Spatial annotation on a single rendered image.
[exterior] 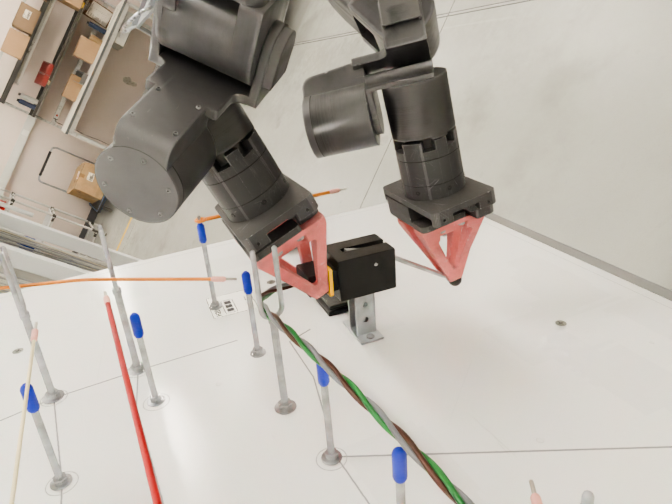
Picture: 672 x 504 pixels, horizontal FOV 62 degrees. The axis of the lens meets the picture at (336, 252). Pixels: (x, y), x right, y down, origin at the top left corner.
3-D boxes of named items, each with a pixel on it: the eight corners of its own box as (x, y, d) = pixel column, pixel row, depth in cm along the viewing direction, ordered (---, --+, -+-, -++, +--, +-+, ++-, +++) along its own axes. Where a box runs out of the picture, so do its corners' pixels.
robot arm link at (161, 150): (301, 21, 37) (183, -35, 37) (234, 95, 29) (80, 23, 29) (259, 158, 46) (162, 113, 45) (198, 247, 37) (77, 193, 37)
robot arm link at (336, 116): (415, -30, 45) (425, 23, 54) (282, 8, 48) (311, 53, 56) (439, 111, 44) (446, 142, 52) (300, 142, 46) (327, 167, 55)
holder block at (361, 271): (396, 287, 52) (395, 248, 50) (341, 302, 50) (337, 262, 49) (376, 270, 56) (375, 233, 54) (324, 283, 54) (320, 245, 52)
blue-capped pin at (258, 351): (268, 355, 52) (255, 272, 49) (252, 359, 52) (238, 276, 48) (263, 347, 54) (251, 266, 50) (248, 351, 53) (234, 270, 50)
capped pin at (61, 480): (69, 471, 41) (34, 374, 37) (75, 483, 40) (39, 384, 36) (47, 482, 40) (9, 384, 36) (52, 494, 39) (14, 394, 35)
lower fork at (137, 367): (126, 367, 52) (87, 226, 46) (146, 361, 53) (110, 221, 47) (129, 378, 51) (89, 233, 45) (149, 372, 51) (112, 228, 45)
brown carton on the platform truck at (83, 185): (102, 177, 768) (76, 166, 749) (112, 171, 723) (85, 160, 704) (92, 204, 759) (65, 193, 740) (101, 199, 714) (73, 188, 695)
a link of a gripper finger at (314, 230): (299, 328, 47) (240, 244, 42) (274, 295, 53) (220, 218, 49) (364, 281, 48) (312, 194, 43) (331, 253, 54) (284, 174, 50)
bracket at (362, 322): (384, 338, 53) (382, 292, 51) (361, 345, 53) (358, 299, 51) (364, 316, 57) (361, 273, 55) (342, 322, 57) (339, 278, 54)
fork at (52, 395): (42, 394, 49) (-11, 247, 44) (64, 387, 50) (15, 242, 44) (41, 407, 48) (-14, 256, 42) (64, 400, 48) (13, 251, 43)
